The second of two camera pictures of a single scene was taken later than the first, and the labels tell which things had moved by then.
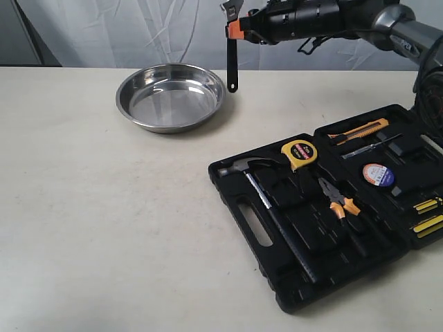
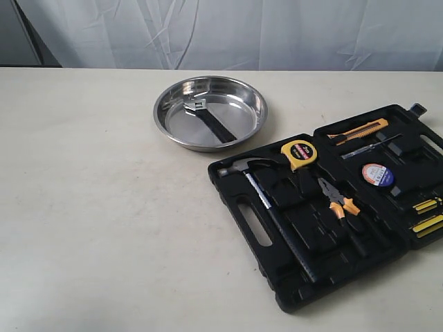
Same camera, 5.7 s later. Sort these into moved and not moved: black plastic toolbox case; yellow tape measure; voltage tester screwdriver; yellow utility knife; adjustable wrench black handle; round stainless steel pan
Moved: round stainless steel pan; adjustable wrench black handle
Not moved: voltage tester screwdriver; black plastic toolbox case; yellow utility knife; yellow tape measure
